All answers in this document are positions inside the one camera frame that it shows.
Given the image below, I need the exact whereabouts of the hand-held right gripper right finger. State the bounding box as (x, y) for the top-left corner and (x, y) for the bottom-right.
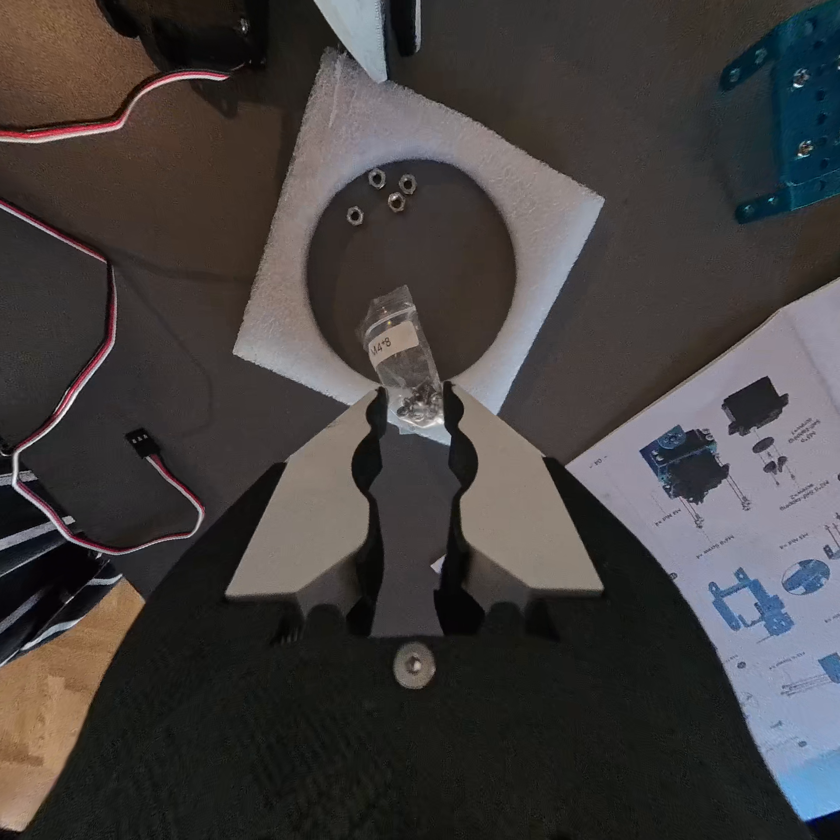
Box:
(436, 381), (605, 636)

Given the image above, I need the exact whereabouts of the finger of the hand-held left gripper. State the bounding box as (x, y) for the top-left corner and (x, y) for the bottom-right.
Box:
(314, 0), (388, 83)
(387, 0), (426, 58)

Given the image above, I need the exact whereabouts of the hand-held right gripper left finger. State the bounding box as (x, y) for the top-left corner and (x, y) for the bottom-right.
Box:
(225, 386), (388, 636)

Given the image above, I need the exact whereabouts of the black servo with striped cable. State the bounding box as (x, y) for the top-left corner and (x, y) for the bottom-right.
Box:
(0, 0), (269, 555)

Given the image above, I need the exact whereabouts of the clear bag of short screws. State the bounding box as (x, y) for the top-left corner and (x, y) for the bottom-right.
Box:
(357, 283), (445, 434)

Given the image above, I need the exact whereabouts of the blue metal bracket assembly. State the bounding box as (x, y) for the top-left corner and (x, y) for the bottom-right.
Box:
(720, 0), (840, 225)

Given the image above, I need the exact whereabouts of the dark desk with wooden edge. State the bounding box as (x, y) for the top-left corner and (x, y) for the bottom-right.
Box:
(0, 0), (840, 631)

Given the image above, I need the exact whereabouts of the white foam square with hole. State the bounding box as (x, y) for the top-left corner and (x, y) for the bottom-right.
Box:
(233, 49), (606, 421)

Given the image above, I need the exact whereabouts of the open instruction booklet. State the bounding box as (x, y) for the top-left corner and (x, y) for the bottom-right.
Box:
(566, 279), (840, 821)

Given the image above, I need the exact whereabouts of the person's striped black shirt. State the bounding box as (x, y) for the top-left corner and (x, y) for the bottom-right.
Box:
(0, 453), (126, 667)

